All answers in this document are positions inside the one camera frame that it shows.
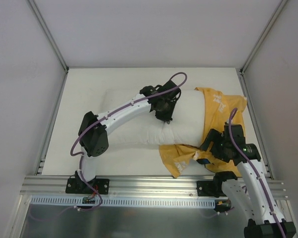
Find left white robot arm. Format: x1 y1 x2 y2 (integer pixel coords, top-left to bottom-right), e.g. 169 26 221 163
70 80 181 193

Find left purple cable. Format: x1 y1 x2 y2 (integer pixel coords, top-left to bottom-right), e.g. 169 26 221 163
71 71 188 201

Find aluminium mounting rail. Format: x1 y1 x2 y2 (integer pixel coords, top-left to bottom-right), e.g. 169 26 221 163
19 175 288 200

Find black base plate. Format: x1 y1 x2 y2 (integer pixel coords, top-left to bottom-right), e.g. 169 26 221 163
196 180 226 198
65 177 110 195

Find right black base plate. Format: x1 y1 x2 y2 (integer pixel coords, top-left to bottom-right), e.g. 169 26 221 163
196 180 226 198

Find yellow Mickey Mouse pillowcase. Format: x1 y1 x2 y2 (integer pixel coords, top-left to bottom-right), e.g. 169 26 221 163
159 87 247 178

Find left aluminium frame post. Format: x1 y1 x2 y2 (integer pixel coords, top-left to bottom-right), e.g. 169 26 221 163
26 0 69 73

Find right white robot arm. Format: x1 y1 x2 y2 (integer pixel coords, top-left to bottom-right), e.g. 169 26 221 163
197 124 297 238

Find right aluminium frame post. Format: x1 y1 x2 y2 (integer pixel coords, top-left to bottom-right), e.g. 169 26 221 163
239 0 289 75

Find white pillow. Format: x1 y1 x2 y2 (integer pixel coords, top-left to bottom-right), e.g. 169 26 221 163
99 88 207 147

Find white slotted cable duct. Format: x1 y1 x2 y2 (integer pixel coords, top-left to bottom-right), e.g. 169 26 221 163
31 195 216 209

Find blue tag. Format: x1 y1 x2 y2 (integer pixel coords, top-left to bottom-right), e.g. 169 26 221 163
197 158 210 165

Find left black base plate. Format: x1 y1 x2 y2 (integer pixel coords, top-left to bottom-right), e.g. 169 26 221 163
65 177 110 195

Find aluminium frame post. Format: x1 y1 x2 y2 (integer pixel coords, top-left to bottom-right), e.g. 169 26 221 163
239 0 289 75
26 0 69 73

